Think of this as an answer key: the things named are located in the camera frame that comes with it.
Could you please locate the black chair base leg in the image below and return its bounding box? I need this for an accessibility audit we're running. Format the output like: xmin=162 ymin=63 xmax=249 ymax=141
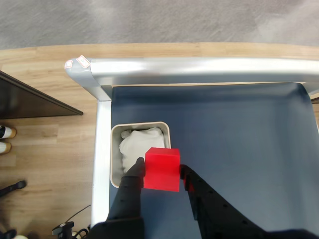
xmin=0 ymin=180 xmax=27 ymax=198

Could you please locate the blue grey table mat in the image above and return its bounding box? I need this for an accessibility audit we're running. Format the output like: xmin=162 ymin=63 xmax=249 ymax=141
xmin=108 ymin=82 xmax=314 ymax=239

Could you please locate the white crumpled cloth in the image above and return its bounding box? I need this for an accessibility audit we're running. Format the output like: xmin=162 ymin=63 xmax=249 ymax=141
xmin=119 ymin=127 xmax=165 ymax=175

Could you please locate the white and tan shoe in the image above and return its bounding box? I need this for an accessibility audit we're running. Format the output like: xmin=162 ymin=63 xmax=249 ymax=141
xmin=0 ymin=125 xmax=17 ymax=139
xmin=0 ymin=141 xmax=12 ymax=155

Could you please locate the silver metal table frame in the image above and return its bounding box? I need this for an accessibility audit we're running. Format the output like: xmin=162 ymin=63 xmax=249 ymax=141
xmin=64 ymin=56 xmax=319 ymax=230

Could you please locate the dark brown furniture panel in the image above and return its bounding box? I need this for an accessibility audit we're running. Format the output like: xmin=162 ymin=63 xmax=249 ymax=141
xmin=0 ymin=70 xmax=84 ymax=119

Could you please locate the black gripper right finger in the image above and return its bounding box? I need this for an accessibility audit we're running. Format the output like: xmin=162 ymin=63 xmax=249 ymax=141
xmin=179 ymin=164 xmax=265 ymax=239

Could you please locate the thin floor cable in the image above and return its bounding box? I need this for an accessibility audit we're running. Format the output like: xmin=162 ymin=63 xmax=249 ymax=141
xmin=66 ymin=204 xmax=92 ymax=224

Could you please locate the red cube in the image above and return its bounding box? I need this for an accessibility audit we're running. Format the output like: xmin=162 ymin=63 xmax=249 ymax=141
xmin=143 ymin=147 xmax=181 ymax=193

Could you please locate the black clamp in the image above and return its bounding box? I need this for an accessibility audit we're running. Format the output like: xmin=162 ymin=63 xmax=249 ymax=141
xmin=51 ymin=221 xmax=75 ymax=236

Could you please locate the beige rounded box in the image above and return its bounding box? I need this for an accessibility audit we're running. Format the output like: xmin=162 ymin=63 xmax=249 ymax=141
xmin=110 ymin=121 xmax=171 ymax=188

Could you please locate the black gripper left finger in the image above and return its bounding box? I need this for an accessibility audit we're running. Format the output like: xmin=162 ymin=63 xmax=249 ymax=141
xmin=106 ymin=157 xmax=147 ymax=222

